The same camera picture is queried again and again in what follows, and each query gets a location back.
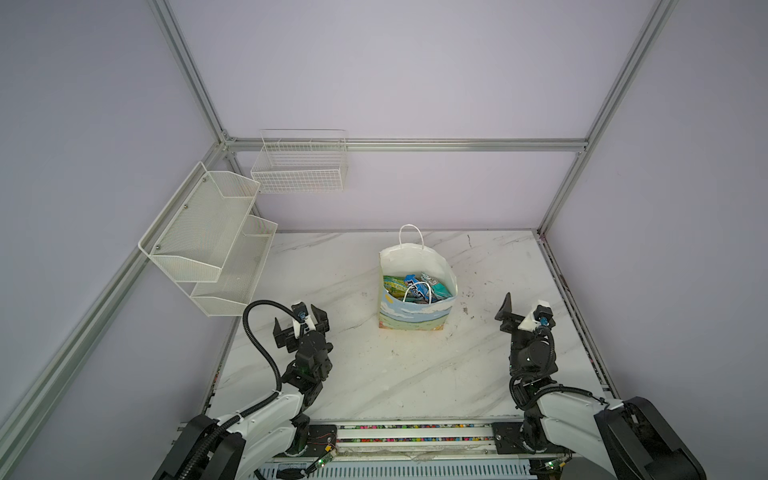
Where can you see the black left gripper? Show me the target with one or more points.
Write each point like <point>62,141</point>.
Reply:
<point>320,319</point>

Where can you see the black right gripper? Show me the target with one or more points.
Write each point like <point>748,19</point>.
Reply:
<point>505,315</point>

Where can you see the teal Fox's candy bag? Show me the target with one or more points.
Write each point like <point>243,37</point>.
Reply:
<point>439,291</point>

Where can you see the blue snack packet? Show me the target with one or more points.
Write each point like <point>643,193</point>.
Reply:
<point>418,291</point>

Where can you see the white printed paper bag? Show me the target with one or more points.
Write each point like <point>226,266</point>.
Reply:
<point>411,255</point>

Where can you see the green candy bag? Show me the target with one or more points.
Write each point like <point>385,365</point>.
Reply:
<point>397,287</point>

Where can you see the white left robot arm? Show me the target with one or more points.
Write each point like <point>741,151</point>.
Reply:
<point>236,446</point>

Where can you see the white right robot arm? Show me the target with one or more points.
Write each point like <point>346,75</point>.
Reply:
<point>629,439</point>

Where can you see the white mesh shelf lower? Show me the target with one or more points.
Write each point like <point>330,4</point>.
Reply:
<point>236,286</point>

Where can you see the white mesh shelf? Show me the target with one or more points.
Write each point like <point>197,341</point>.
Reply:
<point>236,286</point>
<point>193,236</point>

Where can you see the white mesh shelf upper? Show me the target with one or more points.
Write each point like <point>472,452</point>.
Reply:
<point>193,236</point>

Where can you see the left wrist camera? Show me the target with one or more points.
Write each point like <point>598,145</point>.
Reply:
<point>303,321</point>

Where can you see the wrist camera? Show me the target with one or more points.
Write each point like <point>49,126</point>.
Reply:
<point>541,315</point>
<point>303,321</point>

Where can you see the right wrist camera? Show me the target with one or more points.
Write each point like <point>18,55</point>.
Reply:
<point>541,315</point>

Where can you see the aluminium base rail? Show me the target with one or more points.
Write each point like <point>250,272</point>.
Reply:
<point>324,439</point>

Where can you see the white wire basket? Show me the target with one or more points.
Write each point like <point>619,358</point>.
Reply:
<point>301,161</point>

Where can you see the aluminium frame posts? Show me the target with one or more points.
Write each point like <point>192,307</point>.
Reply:
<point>35,408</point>

